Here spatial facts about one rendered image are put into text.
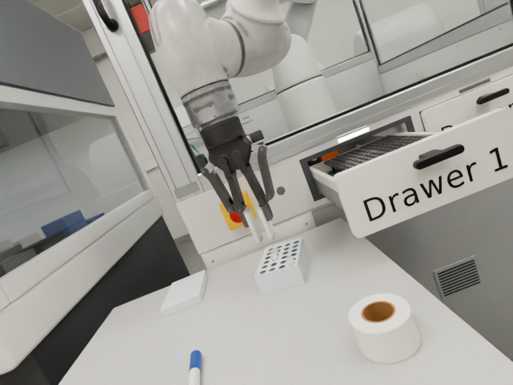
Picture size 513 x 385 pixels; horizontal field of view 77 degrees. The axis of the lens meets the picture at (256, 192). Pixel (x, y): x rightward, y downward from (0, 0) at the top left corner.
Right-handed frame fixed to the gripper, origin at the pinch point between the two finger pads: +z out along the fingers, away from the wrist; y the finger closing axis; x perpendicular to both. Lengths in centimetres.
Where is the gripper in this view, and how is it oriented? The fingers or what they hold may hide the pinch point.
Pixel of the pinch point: (259, 223)
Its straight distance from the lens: 62.0
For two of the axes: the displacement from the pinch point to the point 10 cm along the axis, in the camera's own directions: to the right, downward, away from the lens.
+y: 9.1, -3.1, -2.8
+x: 2.0, -2.7, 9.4
